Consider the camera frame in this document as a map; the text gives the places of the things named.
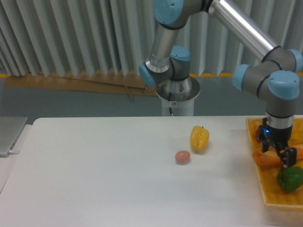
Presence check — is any brown egg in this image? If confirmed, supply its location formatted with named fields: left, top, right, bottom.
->
left=175, top=150, right=191, bottom=165

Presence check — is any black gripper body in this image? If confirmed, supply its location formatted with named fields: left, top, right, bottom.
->
left=259, top=117, right=293, bottom=149

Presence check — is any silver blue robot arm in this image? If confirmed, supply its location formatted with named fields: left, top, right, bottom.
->
left=138, top=0, right=303, bottom=170

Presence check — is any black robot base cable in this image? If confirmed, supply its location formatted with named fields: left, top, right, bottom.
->
left=168, top=92, right=175, bottom=117

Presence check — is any yellow bell pepper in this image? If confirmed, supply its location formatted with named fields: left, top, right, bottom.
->
left=190, top=126, right=209, bottom=153

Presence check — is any orange baguette bread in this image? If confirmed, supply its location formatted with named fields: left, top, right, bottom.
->
left=252, top=143, right=303, bottom=166

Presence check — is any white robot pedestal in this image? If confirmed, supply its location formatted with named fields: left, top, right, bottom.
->
left=157, top=94, right=199, bottom=116

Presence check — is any red bell pepper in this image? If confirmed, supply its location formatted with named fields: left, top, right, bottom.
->
left=255, top=128, right=261, bottom=144

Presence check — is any silver laptop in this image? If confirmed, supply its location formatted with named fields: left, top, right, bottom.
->
left=0, top=116, right=28, bottom=157

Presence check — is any brown cardboard sheet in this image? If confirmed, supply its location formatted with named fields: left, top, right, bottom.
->
left=5, top=70, right=156, bottom=100

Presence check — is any green bell pepper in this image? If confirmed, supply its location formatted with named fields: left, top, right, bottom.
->
left=277, top=166, right=303, bottom=191

